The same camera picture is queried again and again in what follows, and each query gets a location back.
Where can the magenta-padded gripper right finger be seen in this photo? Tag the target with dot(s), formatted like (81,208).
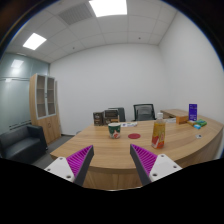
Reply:
(146,159)

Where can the wooden side desk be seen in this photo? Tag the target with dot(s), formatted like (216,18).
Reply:
(171,113)

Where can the blue packet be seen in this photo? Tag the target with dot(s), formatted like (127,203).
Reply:
(197,126)

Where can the white green leaflet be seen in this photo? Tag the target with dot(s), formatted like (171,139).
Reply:
(129,124)

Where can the round white disc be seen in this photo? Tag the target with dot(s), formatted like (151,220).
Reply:
(170,120)

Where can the wooden glass-door shelf cabinet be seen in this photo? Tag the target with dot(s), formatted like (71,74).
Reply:
(45,110)

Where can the green red white mug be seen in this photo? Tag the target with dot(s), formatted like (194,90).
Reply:
(114,130)

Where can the dark grey office chair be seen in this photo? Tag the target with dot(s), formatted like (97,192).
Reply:
(121,114)

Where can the yellow drink bottle white cap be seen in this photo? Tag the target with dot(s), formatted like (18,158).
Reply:
(158,133)

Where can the green packet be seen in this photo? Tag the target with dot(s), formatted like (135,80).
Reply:
(201,123)

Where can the wooden tissue box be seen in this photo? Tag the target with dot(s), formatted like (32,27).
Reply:
(182,120)

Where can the small yellowish box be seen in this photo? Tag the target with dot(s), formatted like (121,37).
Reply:
(190,122)

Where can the black mesh office chair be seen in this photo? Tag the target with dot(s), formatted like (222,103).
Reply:
(144,112)

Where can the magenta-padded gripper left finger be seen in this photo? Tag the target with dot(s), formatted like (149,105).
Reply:
(78,160)

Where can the tall dark brown box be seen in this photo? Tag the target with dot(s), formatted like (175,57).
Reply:
(98,118)

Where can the flat black box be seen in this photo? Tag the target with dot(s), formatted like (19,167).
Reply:
(111,113)

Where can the black leather sofa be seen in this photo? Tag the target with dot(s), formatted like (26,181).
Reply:
(21,143)

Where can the flat round red coaster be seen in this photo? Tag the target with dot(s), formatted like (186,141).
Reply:
(134,136)

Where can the square ceiling light panel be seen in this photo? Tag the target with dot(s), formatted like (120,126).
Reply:
(34,41)
(108,7)

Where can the small black white object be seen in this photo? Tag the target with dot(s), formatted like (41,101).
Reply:
(199,136)

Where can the purple standing card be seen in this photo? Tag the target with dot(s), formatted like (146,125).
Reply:
(192,112)

